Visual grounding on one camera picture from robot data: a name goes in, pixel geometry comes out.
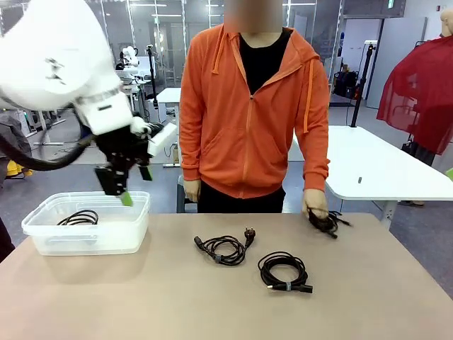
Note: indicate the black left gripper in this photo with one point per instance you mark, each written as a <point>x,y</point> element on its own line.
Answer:
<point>124,148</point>

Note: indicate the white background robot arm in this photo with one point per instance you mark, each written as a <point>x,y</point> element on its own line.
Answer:
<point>130,56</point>

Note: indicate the person's right forearm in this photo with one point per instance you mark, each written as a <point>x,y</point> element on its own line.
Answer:
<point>191,159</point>

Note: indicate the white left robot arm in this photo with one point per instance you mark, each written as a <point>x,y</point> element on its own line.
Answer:
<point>53,53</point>

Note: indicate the person's left forearm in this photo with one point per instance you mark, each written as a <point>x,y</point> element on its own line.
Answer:
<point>316,166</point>

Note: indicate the person's right hand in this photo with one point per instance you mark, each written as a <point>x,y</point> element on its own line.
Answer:
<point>193,191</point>

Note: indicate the person's left hand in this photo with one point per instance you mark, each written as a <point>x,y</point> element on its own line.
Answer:
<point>315,202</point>

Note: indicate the small cardboard box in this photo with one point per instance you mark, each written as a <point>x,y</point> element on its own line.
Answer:
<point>173,153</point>

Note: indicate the clear plastic storage container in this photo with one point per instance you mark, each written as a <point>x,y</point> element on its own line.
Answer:
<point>88,237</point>

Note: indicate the white background table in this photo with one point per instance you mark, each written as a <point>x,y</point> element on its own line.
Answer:
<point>171,95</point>

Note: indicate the yellow floor object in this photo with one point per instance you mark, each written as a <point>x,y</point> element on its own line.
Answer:
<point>19,169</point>

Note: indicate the person in orange hoodie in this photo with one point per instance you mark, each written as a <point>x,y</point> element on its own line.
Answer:
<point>230,124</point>

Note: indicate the bystander in grey jacket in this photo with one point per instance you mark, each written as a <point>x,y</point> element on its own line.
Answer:
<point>14,131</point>

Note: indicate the dark object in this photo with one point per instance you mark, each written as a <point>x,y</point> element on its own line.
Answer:
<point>4,241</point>

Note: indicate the black equipment bags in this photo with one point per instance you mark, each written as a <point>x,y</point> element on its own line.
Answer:
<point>347,85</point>

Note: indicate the black tripod pole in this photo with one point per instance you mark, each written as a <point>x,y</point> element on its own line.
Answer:
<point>361,88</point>

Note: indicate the white side table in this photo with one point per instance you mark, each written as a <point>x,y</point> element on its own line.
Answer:
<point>389,159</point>

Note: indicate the red sheer cape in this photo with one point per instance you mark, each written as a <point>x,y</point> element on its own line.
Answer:
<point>417,92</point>

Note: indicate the small green object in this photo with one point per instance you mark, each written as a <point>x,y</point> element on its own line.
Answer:
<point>449,173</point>

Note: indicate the beige mannequin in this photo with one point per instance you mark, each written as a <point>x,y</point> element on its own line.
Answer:
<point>447,23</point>

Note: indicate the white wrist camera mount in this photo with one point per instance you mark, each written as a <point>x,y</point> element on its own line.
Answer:
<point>163,138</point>

